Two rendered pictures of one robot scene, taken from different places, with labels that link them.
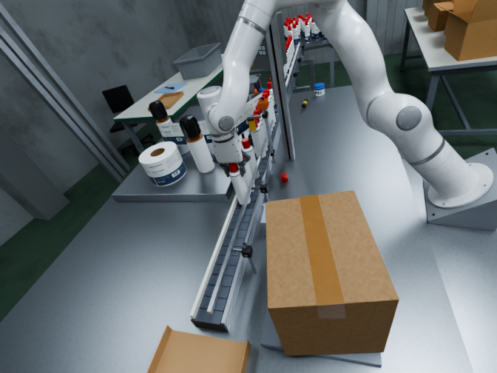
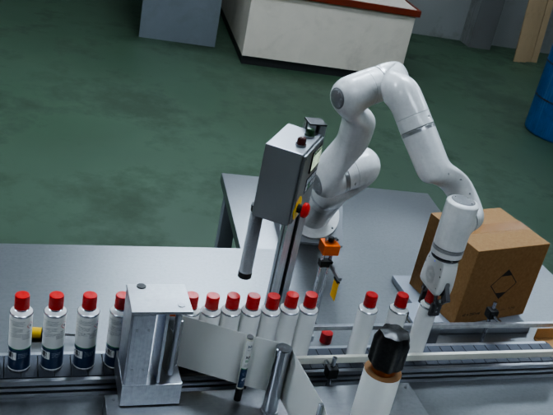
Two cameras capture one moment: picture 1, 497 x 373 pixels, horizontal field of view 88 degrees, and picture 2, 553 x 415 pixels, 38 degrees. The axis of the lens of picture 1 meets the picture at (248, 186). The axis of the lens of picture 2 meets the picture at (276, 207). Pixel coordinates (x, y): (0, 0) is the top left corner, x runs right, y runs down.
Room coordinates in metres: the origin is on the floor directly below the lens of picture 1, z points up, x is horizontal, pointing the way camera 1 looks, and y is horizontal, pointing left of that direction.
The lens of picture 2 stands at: (2.46, 1.02, 2.15)
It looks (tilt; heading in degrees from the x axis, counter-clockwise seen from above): 26 degrees down; 225
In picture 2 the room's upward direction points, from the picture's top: 12 degrees clockwise
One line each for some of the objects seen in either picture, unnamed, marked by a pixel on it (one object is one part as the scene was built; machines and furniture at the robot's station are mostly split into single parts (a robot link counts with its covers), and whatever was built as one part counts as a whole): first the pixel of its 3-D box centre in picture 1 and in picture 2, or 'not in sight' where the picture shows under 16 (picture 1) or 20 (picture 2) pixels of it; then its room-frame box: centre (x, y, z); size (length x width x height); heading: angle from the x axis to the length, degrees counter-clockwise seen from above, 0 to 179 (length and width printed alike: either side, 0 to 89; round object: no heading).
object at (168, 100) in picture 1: (166, 101); not in sight; (2.71, 0.55, 0.82); 0.34 x 0.24 x 0.04; 156
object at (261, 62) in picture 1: (262, 43); (289, 174); (1.20, -0.22, 1.38); 0.17 x 0.10 x 0.19; 31
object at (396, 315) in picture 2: (245, 172); (393, 325); (0.90, 0.00, 0.98); 0.05 x 0.05 x 0.20
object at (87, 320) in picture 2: not in sight; (86, 330); (1.65, -0.33, 0.98); 0.05 x 0.05 x 0.20
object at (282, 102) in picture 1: (281, 97); (289, 238); (1.11, -0.25, 1.16); 0.04 x 0.04 x 0.67; 66
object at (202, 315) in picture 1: (261, 160); (299, 364); (1.13, -0.10, 0.86); 1.65 x 0.08 x 0.04; 156
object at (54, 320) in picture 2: not in sight; (53, 330); (1.72, -0.36, 0.98); 0.05 x 0.05 x 0.20
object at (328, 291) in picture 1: (320, 271); (477, 263); (0.37, -0.12, 0.99); 0.30 x 0.24 x 0.27; 167
